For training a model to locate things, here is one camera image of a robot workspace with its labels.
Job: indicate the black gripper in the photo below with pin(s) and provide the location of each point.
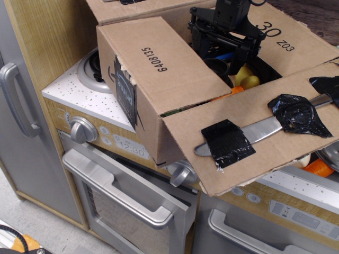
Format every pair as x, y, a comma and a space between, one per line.
226, 19

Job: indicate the large cardboard box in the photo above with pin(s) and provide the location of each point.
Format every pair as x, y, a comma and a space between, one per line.
150, 68

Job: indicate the black round puck device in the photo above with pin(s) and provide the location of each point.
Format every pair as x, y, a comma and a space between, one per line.
220, 68

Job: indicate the yellow rubber duck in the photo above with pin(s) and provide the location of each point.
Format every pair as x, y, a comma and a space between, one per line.
246, 79

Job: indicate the orange toy carrot in box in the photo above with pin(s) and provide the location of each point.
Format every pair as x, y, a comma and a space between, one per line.
234, 90

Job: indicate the green toy cabbage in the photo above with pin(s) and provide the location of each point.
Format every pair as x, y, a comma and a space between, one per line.
173, 112

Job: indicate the silver butter knife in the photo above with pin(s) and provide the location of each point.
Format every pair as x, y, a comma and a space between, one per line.
264, 128

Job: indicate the black tape patch on knife tip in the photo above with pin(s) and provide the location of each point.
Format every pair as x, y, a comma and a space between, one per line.
227, 143

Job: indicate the crumpled black tape patch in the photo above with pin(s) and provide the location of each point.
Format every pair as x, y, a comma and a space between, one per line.
296, 114

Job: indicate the black tape patch right edge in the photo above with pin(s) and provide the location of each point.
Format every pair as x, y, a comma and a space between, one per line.
327, 87

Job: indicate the silver stove burner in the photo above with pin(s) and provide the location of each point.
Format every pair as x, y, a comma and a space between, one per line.
89, 73

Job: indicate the cream toy piece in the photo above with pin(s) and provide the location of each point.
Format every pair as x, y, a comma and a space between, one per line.
304, 161

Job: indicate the silver pot lid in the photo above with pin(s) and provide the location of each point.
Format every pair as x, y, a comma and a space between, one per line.
329, 155

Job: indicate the orange toy carrot outside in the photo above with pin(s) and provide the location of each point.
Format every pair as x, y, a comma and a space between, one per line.
320, 168

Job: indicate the silver left stove knob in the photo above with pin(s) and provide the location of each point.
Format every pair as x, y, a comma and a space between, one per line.
82, 130

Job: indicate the silver oven door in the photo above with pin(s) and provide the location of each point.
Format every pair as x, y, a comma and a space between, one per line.
132, 208

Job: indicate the silver dishwasher door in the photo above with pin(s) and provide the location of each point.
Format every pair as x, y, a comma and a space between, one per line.
224, 228

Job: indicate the toy kitchen unit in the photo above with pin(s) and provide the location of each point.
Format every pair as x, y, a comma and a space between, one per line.
55, 36

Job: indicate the orange object bottom left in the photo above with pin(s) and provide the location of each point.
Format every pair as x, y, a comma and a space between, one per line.
31, 243

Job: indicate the blue plastic handle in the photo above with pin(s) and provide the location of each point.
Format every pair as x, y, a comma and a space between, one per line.
226, 56

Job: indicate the silver fridge door handle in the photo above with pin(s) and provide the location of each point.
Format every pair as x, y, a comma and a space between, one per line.
8, 76

